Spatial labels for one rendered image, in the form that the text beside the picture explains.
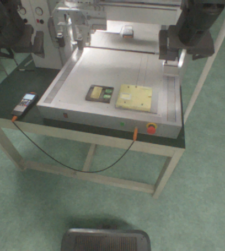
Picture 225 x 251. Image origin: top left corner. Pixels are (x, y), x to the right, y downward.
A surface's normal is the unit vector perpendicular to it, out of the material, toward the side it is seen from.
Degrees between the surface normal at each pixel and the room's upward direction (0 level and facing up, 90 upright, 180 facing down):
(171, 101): 0
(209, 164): 0
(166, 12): 90
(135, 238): 0
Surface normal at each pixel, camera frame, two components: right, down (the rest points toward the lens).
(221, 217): 0.00, -0.65
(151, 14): -0.20, 0.74
